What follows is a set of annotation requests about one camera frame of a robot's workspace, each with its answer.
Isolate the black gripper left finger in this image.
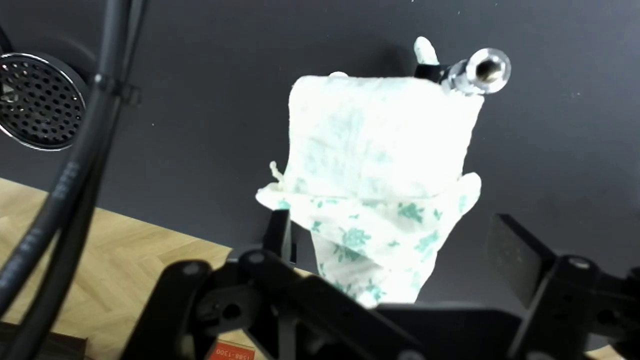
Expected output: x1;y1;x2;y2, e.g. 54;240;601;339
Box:
122;208;422;360

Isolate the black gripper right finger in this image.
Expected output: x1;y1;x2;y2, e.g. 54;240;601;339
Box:
488;212;640;360

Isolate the white cloth with green flowers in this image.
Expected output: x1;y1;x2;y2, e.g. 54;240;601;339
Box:
255;70;484;310

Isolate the small red label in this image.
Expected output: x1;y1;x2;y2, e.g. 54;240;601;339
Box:
214;342;261;360

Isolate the black zip tie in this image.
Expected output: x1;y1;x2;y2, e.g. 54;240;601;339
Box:
91;70;145;108

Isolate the round perforated metal disc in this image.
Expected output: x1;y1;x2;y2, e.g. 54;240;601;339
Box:
0;51;92;155

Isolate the thin black cable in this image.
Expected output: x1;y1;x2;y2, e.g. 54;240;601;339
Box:
0;0;153;360

